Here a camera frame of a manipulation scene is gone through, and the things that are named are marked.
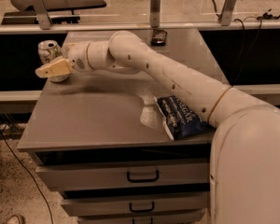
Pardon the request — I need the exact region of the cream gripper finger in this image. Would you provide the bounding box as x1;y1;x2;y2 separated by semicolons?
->
35;57;73;78

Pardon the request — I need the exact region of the white green 7up can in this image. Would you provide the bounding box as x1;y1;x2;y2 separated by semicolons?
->
37;40;69;83

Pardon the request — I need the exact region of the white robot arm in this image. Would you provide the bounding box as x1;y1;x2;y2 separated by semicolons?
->
35;31;280;224

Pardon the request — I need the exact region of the dark rxbar chocolate bar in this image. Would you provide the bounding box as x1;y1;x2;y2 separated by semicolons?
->
150;29;167;46

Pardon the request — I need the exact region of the black office chair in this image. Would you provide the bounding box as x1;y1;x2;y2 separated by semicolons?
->
1;0;106;25

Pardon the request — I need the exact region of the grey drawer cabinet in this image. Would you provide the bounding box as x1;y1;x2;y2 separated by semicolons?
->
16;28;234;224

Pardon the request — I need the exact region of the blue kettle chips bag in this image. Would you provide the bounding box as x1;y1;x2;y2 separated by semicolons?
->
155;95;214;140

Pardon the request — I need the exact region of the white shoe tip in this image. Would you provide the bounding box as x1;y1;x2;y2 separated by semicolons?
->
5;215;24;224

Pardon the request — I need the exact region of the left metal bracket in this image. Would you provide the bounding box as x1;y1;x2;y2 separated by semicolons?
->
31;0;51;30

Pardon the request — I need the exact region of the metal bracket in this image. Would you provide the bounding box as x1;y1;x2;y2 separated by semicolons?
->
149;0;161;28
31;0;51;30
218;0;237;26

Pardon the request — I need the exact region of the black floor cable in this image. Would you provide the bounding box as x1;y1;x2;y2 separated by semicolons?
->
0;121;55;224

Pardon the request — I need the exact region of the middle metal bracket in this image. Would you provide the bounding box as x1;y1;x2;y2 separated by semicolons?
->
149;0;161;28

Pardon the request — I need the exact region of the top drawer handle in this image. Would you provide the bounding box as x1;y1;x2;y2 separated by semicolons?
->
126;171;160;183

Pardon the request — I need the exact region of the drawer handle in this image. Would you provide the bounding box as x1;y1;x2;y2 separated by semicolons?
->
126;171;160;183
129;202;155;213

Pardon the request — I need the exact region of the middle drawer handle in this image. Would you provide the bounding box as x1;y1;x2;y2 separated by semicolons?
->
129;202;155;213

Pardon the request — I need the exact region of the right metal bracket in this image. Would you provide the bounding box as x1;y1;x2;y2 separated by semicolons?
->
218;0;237;26

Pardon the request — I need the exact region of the black cable at right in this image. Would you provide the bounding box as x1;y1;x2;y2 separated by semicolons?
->
232;15;263;86

